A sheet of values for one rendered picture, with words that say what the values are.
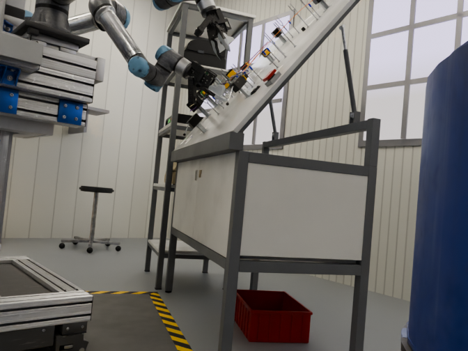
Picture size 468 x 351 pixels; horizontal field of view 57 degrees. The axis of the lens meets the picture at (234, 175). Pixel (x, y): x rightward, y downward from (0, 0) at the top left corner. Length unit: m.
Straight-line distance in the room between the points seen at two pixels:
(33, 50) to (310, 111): 2.79
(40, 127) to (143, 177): 3.54
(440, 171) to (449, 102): 0.06
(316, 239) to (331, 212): 0.12
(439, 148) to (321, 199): 1.33
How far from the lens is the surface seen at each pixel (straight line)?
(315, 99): 3.92
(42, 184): 4.83
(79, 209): 4.97
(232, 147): 1.56
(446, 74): 0.40
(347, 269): 1.80
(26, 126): 1.80
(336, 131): 2.07
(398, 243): 3.35
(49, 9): 1.78
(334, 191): 1.74
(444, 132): 0.39
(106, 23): 1.96
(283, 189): 1.63
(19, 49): 1.57
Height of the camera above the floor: 0.65
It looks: 2 degrees up
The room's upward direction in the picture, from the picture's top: 5 degrees clockwise
